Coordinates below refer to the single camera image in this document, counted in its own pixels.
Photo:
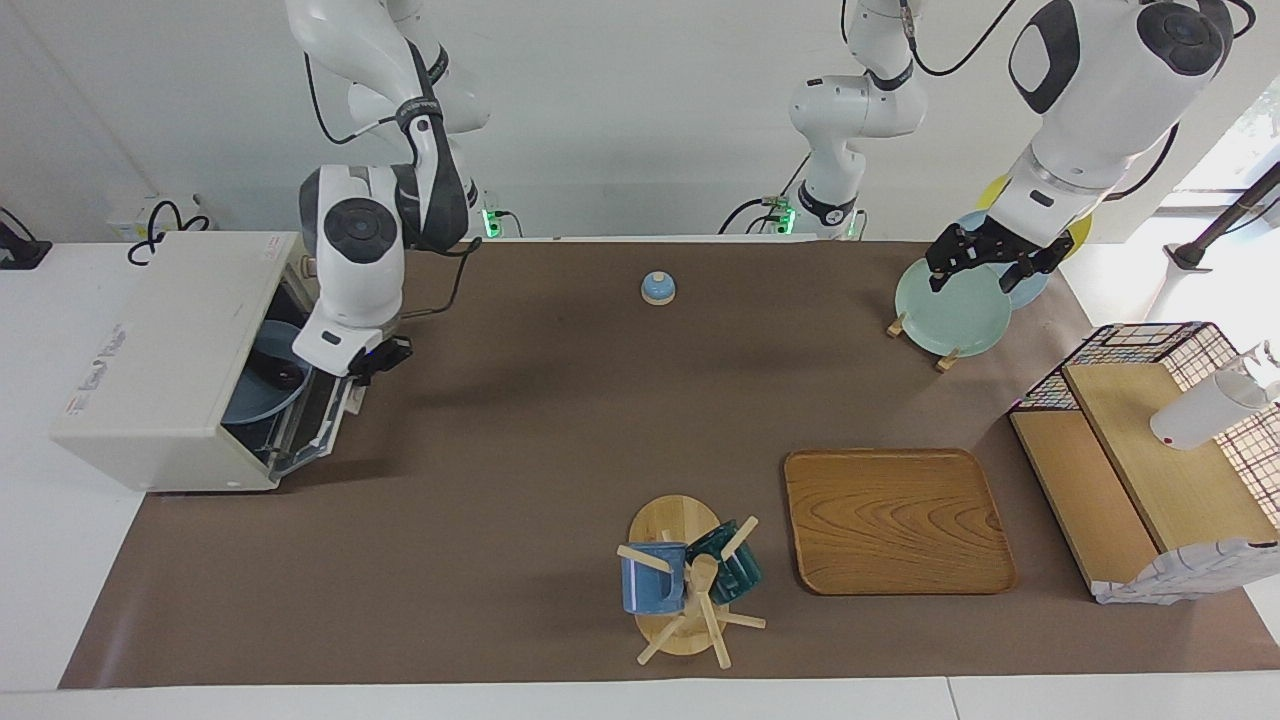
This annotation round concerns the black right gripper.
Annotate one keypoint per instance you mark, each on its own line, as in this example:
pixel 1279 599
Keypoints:
pixel 385 355

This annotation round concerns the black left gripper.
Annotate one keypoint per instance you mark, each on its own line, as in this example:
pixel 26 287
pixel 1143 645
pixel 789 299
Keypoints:
pixel 1000 245

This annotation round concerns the glass oven door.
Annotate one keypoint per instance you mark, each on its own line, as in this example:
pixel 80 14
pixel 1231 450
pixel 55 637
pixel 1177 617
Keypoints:
pixel 310 430

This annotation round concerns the dark purple eggplant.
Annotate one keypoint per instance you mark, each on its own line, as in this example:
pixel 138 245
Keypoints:
pixel 275 375

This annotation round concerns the light blue round plate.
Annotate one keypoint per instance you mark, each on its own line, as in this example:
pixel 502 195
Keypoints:
pixel 250 405

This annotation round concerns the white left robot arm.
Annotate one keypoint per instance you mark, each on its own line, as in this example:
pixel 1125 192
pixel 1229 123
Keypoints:
pixel 1090 90

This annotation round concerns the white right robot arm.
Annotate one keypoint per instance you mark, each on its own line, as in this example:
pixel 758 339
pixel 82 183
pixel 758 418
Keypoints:
pixel 355 260

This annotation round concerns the beige toaster oven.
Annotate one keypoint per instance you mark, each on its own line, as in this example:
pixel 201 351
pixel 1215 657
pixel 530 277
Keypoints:
pixel 170 360

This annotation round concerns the pale blue racked plate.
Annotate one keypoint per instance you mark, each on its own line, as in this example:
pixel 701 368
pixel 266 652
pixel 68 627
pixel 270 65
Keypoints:
pixel 1030 290

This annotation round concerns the pale green plate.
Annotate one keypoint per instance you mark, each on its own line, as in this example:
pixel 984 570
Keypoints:
pixel 950 315

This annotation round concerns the wooden plate rack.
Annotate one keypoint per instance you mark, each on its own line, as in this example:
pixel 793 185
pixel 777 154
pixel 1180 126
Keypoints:
pixel 945 362

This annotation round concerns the yellow plate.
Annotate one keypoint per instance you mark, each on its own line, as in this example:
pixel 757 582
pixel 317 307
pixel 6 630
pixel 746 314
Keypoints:
pixel 1078 232

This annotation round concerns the green lit control box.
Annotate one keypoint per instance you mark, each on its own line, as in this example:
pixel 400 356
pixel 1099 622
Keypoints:
pixel 785 215
pixel 491 222

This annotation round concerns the brown table mat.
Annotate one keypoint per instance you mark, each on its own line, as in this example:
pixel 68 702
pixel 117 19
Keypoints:
pixel 550 450

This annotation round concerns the black slanted pole stand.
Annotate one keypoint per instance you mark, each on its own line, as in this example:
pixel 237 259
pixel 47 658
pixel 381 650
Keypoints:
pixel 1225 220

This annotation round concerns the rectangular wooden tray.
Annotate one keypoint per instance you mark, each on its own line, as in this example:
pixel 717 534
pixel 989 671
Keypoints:
pixel 900 520

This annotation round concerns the white cup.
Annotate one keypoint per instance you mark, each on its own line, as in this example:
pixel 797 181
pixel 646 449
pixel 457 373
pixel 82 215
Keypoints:
pixel 1200 415

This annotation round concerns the white power strip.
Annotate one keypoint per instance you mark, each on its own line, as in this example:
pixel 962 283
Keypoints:
pixel 125 222

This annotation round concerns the wooden mug tree stand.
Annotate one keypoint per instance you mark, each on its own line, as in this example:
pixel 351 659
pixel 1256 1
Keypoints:
pixel 680 525

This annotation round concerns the blue mug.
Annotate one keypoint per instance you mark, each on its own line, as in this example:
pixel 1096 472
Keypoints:
pixel 645 590

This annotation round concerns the black clamp stand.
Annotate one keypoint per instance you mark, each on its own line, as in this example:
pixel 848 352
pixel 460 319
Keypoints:
pixel 20 250

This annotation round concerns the dark green mug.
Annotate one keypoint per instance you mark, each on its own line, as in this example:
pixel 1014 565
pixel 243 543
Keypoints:
pixel 738 575

